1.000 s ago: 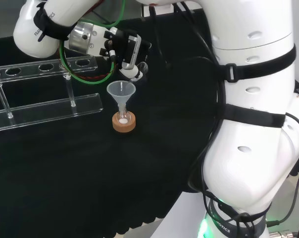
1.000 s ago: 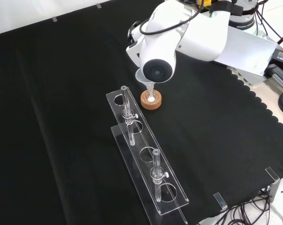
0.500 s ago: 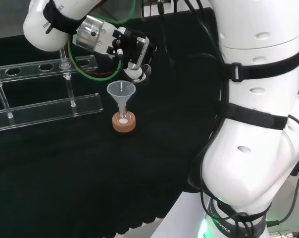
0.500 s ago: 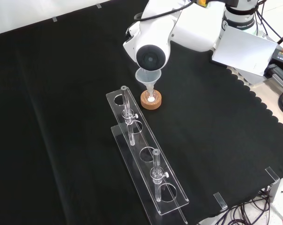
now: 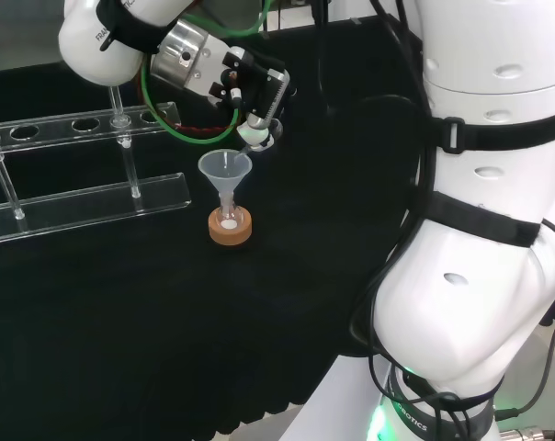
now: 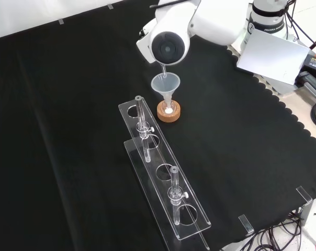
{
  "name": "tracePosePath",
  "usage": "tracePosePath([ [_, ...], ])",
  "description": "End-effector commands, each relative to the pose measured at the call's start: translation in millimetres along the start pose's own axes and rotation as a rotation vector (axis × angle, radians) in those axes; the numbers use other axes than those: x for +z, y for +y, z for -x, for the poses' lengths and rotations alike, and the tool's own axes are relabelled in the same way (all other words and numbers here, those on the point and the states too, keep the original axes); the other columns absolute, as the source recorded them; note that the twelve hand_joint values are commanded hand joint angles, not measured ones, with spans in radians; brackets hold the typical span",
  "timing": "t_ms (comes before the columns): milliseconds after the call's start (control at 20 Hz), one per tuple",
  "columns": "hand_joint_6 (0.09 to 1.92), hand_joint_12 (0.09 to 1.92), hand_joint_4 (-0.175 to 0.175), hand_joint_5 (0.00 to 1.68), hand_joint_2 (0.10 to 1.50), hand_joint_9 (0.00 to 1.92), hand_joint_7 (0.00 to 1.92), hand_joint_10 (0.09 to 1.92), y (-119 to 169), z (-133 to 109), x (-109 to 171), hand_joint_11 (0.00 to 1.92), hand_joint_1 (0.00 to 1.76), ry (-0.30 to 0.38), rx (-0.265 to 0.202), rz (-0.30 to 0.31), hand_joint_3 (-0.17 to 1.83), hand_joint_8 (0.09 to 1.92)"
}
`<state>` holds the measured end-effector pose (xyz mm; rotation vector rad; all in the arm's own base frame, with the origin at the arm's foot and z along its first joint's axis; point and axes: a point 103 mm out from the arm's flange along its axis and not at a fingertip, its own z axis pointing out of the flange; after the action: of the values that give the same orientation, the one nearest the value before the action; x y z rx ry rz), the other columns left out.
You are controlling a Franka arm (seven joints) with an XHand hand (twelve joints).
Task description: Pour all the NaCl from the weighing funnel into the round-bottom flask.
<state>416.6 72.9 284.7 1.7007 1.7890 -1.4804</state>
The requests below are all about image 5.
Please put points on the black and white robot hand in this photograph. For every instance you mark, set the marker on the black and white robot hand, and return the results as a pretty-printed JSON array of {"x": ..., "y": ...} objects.
[{"x": 254, "y": 87}]

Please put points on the clear plastic funnel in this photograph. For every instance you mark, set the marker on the clear plastic funnel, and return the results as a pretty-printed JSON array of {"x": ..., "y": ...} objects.
[{"x": 222, "y": 172}]

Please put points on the small glass round-bottom flask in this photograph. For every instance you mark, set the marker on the small glass round-bottom flask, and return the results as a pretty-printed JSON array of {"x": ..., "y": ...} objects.
[{"x": 227, "y": 222}]

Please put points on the clear acrylic funnel stand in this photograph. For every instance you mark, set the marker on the clear acrylic funnel stand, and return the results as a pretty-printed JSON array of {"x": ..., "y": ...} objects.
[{"x": 75, "y": 211}]

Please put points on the black bench cloth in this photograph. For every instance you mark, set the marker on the black bench cloth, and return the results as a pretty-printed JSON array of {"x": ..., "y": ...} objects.
[{"x": 167, "y": 321}]

